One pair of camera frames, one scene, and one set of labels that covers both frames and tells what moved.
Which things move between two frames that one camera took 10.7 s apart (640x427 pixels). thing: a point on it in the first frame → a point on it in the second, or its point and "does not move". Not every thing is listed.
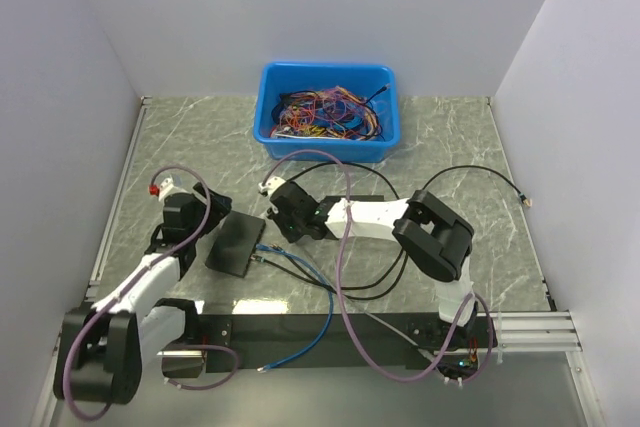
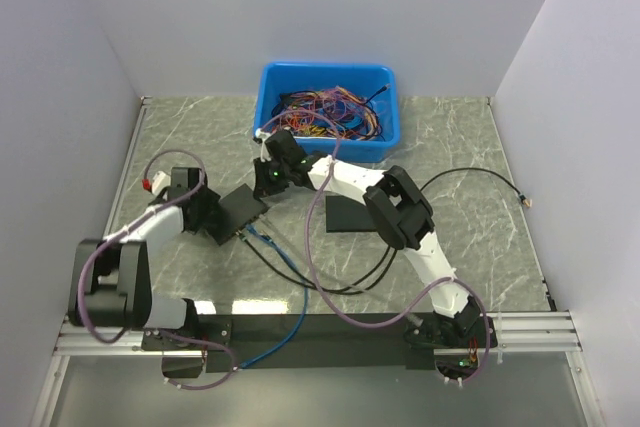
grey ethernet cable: x=415 y=344 → x=336 y=277
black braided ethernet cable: x=351 y=297 → x=314 y=284
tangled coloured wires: x=332 y=112 does not move
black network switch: x=236 y=243 → x=237 y=209
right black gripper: x=278 y=217 → x=261 y=188
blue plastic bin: x=349 y=109 does not move
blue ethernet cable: x=263 y=246 → x=282 y=351
